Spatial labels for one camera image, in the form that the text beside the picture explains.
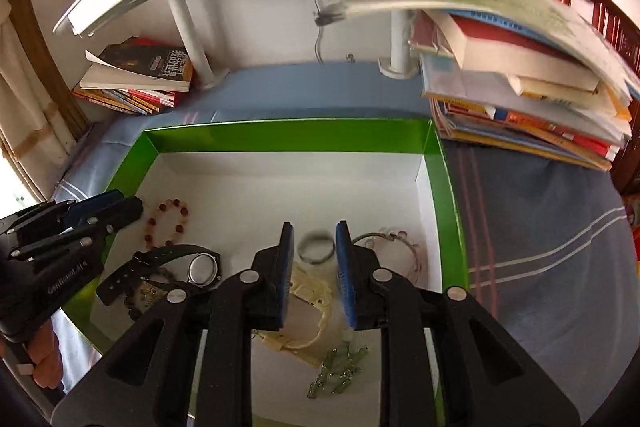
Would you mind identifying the shiny green cardboard box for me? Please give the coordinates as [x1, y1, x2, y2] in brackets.
[64, 117, 470, 427]

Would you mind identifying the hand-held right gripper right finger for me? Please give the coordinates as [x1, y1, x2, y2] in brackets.
[334, 220, 582, 427]

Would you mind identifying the small stack of books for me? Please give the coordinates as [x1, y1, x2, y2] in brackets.
[72, 36, 195, 116]

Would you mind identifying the thin grey cable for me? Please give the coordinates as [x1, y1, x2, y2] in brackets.
[299, 0, 351, 64]

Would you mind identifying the thin metal bangle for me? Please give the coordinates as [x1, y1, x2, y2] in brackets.
[352, 231, 420, 280]

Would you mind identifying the red and clear bead bracelet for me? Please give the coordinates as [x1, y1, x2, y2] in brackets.
[146, 198, 191, 249]

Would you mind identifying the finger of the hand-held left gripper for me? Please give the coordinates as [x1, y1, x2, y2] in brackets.
[64, 196, 145, 253]
[50, 189, 125, 228]

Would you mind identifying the black strap wrist watch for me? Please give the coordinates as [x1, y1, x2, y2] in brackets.
[94, 244, 222, 307]

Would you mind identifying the green jade link bracelet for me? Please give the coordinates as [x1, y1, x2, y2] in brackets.
[305, 343, 370, 401]

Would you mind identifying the person's left hand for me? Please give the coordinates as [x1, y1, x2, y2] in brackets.
[24, 321, 64, 391]

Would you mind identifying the small metal band bangle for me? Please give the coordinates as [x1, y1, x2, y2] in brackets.
[297, 229, 337, 266]

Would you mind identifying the beige curtain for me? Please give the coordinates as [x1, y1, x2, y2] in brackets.
[0, 0, 92, 204]

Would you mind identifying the tall stack of books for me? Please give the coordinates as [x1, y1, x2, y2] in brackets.
[324, 0, 640, 174]

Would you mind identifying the white table leg pole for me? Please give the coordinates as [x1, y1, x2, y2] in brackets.
[378, 0, 419, 80]
[167, 0, 229, 88]

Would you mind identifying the reddish wooden headboard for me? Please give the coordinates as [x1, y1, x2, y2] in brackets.
[554, 0, 640, 196]

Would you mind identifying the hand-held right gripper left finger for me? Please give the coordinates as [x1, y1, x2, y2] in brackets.
[52, 221, 297, 427]

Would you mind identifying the cream carved bracelet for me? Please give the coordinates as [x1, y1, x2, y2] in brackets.
[254, 261, 334, 366]

